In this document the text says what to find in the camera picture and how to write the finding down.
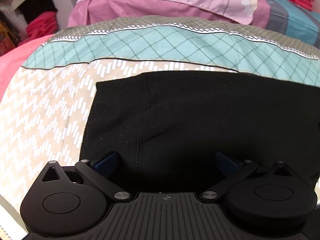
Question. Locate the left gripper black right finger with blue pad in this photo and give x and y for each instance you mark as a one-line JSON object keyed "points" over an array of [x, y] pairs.
{"points": [[223, 175]]}

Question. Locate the black pants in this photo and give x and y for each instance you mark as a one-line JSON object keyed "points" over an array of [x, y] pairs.
{"points": [[169, 126]]}

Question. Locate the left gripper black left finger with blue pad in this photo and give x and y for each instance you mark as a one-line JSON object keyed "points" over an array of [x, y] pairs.
{"points": [[104, 174]]}

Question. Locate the pink floral pillow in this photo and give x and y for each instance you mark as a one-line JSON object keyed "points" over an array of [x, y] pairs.
{"points": [[247, 12]]}

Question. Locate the patterned beige teal bedsheet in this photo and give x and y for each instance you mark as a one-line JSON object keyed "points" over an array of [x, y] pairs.
{"points": [[47, 102]]}

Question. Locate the red fleece blanket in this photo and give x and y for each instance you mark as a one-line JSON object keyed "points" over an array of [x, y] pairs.
{"points": [[13, 60]]}

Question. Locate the teal grey striped pillow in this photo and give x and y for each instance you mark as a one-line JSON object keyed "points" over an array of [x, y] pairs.
{"points": [[293, 21]]}

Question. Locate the red clothes pile left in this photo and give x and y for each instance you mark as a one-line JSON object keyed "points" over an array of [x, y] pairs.
{"points": [[45, 24]]}

